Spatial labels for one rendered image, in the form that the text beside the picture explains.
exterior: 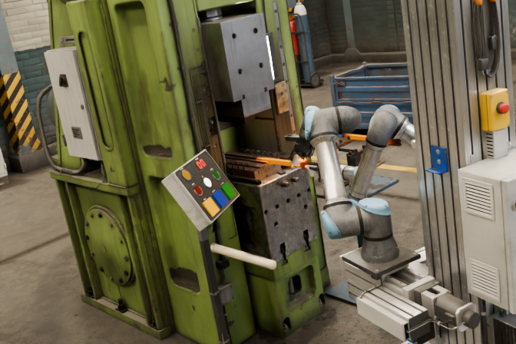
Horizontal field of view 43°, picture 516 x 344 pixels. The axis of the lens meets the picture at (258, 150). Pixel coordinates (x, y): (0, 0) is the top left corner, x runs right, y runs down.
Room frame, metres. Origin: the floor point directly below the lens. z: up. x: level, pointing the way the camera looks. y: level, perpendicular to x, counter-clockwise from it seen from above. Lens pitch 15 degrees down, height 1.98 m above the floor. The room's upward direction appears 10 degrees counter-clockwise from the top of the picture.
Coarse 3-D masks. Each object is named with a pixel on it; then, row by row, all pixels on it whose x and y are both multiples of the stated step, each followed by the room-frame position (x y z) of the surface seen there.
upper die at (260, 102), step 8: (256, 96) 3.32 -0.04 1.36; (264, 96) 3.36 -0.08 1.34; (216, 104) 3.40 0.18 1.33; (224, 104) 3.35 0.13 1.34; (232, 104) 3.31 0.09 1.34; (240, 104) 3.26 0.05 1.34; (248, 104) 3.28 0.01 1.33; (256, 104) 3.31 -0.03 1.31; (264, 104) 3.35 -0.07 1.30; (224, 112) 3.36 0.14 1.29; (232, 112) 3.31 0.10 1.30; (240, 112) 3.26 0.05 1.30; (248, 112) 3.27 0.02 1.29; (256, 112) 3.31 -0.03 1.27
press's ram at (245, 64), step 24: (216, 24) 3.24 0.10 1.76; (240, 24) 3.30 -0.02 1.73; (264, 24) 3.41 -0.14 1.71; (216, 48) 3.26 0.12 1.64; (240, 48) 3.28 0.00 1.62; (264, 48) 3.39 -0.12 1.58; (216, 72) 3.29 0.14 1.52; (240, 72) 3.27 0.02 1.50; (264, 72) 3.38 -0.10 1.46; (216, 96) 3.31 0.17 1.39; (240, 96) 3.25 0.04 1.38
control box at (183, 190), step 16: (192, 160) 2.88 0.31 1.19; (208, 160) 2.98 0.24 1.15; (176, 176) 2.72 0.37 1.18; (192, 176) 2.80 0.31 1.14; (208, 176) 2.89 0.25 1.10; (224, 176) 2.98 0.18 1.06; (176, 192) 2.72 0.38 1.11; (192, 192) 2.72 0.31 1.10; (208, 192) 2.80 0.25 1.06; (192, 208) 2.69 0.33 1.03; (224, 208) 2.80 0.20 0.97; (208, 224) 2.67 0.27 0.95
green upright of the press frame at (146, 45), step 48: (144, 0) 3.22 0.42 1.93; (192, 0) 3.30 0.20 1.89; (144, 48) 3.37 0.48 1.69; (192, 48) 3.26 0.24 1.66; (144, 96) 3.43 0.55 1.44; (192, 96) 3.22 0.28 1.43; (144, 144) 3.44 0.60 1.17; (192, 144) 3.18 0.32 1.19; (192, 240) 3.20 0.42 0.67; (192, 288) 3.32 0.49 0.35; (240, 288) 3.27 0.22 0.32; (192, 336) 3.34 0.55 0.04; (240, 336) 3.23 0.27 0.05
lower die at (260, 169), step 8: (232, 152) 3.65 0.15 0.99; (232, 160) 3.48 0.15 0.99; (240, 160) 3.45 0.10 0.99; (248, 160) 3.42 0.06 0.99; (256, 160) 3.37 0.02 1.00; (232, 168) 3.37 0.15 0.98; (240, 168) 3.34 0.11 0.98; (248, 168) 3.32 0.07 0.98; (256, 168) 3.29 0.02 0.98; (264, 168) 3.30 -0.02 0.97; (272, 168) 3.34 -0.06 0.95; (280, 168) 3.38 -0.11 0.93; (248, 176) 3.28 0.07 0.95; (256, 176) 3.26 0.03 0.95; (264, 176) 3.29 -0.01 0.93
